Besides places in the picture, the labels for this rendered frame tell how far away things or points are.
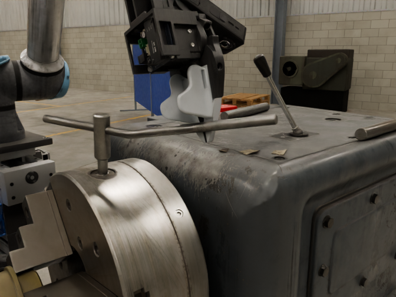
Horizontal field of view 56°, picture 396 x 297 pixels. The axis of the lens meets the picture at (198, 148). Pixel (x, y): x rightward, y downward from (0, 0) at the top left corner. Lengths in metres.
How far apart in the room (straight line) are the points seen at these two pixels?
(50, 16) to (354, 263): 0.88
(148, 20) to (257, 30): 10.94
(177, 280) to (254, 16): 11.13
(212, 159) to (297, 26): 10.43
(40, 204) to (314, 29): 10.39
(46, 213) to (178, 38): 0.33
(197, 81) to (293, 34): 10.53
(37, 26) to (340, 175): 0.81
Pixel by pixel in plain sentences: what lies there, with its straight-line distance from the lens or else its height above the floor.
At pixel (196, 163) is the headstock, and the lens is 0.57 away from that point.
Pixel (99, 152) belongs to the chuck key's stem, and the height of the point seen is 1.27.
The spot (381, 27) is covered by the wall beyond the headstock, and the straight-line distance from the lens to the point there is 10.47.
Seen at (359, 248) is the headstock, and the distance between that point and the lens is 0.75.
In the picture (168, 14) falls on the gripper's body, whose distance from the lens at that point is 0.43.
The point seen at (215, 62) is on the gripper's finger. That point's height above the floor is 1.39.
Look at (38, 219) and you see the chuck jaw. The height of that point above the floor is 1.17.
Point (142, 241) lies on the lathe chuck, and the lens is 0.48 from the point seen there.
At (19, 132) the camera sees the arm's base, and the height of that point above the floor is 1.18.
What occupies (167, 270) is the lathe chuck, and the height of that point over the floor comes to 1.14.
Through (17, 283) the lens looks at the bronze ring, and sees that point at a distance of 0.55.
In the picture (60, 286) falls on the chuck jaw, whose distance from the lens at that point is 0.54.
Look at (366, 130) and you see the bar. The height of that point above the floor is 1.27.
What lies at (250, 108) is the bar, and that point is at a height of 1.27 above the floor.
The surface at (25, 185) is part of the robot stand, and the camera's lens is 1.06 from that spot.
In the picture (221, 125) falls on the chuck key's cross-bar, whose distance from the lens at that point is 0.43.
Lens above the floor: 1.40
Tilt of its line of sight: 14 degrees down
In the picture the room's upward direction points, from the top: straight up
